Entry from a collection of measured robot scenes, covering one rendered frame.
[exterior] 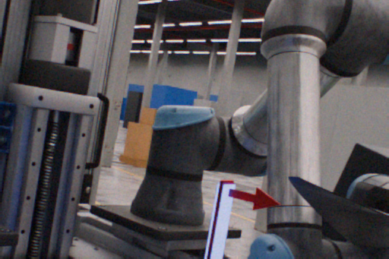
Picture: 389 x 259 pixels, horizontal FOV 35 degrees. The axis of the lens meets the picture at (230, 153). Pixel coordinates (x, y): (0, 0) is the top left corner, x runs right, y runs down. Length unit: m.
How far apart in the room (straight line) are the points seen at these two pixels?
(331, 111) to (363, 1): 10.46
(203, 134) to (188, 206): 0.14
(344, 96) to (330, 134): 0.73
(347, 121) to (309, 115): 10.23
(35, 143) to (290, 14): 0.49
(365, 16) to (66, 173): 0.60
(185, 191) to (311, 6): 0.48
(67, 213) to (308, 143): 0.51
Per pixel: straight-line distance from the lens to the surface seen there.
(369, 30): 0.97
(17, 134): 1.13
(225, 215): 0.64
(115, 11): 2.71
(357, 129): 10.90
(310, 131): 0.85
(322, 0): 0.92
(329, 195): 0.50
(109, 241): 1.31
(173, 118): 1.20
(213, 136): 1.22
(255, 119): 1.18
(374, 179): 0.89
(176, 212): 1.19
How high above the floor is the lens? 1.25
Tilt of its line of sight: 3 degrees down
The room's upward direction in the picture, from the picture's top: 10 degrees clockwise
